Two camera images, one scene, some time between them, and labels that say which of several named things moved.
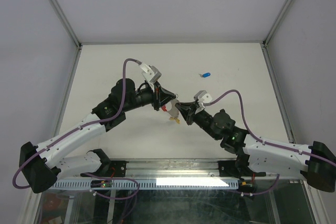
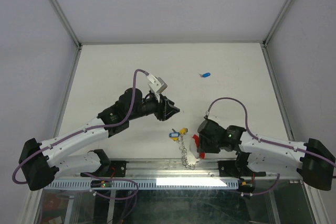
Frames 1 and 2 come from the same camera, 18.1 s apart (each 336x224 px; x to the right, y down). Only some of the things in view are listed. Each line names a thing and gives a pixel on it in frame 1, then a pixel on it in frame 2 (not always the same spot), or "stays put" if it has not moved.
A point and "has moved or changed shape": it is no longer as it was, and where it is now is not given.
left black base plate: [112, 169] stays put
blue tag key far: [205, 75] stays put
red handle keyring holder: [170, 109] has moved or changed shape
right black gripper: [184, 110] to [203, 147]
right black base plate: [231, 168] stays put
